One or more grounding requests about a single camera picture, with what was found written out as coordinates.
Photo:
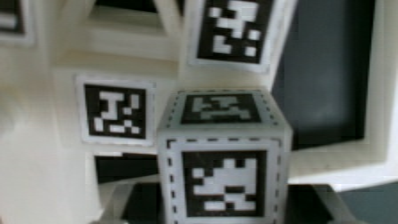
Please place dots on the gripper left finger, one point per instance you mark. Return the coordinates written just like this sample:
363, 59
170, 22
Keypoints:
132, 206

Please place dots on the white U-shaped fence frame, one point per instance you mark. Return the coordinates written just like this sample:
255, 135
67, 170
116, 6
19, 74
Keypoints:
358, 164

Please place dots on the white tagged cube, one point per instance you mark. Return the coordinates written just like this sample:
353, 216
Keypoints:
225, 143

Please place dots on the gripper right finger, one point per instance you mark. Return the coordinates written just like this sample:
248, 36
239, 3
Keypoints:
317, 206

